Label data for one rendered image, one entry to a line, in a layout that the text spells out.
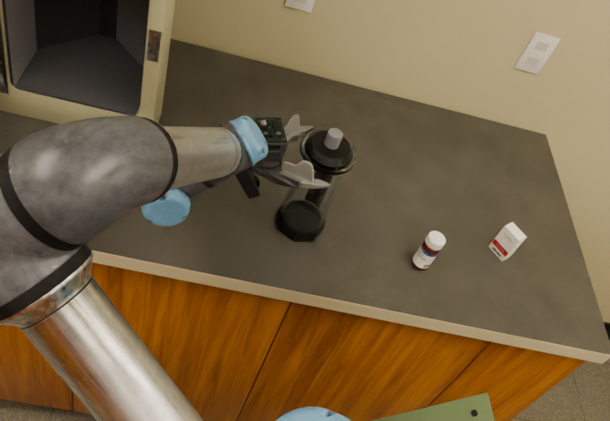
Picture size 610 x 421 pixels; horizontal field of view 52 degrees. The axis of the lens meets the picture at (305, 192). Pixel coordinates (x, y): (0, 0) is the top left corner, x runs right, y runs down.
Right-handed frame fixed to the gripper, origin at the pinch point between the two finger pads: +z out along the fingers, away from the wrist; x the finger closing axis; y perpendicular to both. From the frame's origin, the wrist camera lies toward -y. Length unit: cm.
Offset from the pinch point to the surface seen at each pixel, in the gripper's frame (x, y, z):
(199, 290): -9.0, -30.0, -21.1
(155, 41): 21.6, 8.7, -29.9
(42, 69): 35, -10, -52
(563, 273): -14, -23, 61
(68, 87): 30, -10, -47
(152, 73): 21.7, 0.9, -30.3
